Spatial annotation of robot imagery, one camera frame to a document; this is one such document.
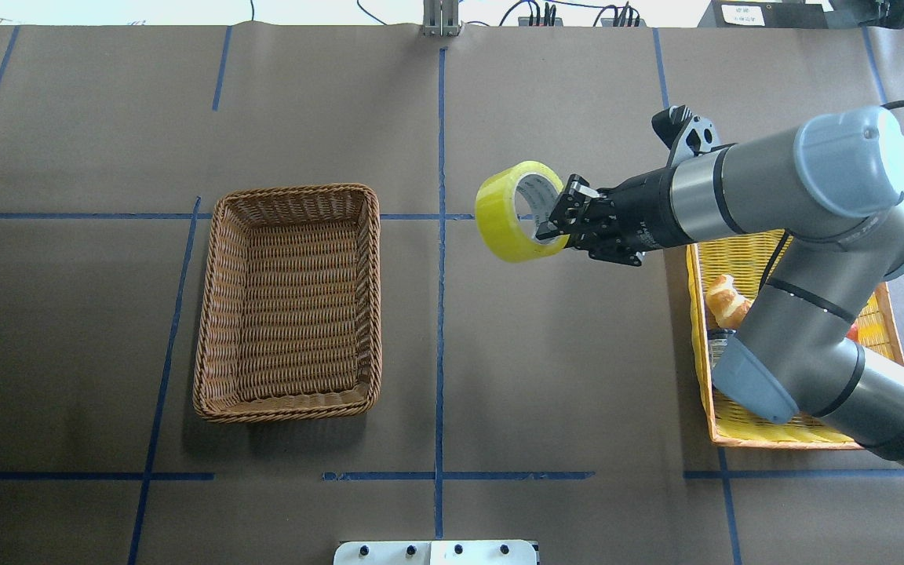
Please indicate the brown wicker basket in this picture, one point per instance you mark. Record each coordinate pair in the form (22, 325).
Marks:
(290, 321)

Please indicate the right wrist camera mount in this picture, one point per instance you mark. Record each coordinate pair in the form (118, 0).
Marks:
(685, 134)

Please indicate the yellow woven plastic basket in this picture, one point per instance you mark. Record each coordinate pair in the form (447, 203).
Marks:
(730, 424)

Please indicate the aluminium frame post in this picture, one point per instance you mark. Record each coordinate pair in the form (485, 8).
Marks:
(441, 18)

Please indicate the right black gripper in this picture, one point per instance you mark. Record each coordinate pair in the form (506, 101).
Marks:
(642, 209)

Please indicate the small dark can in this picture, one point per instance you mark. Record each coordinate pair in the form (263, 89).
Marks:
(717, 341)

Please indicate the yellow packing tape roll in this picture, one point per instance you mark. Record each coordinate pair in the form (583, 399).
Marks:
(497, 218)

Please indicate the black power box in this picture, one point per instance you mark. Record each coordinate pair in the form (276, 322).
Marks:
(763, 14)

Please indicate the toy croissant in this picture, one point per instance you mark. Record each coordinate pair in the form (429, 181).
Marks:
(728, 306)

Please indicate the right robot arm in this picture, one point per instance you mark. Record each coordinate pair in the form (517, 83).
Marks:
(836, 185)

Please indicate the white pedestal column base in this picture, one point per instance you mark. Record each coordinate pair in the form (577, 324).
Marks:
(482, 551)

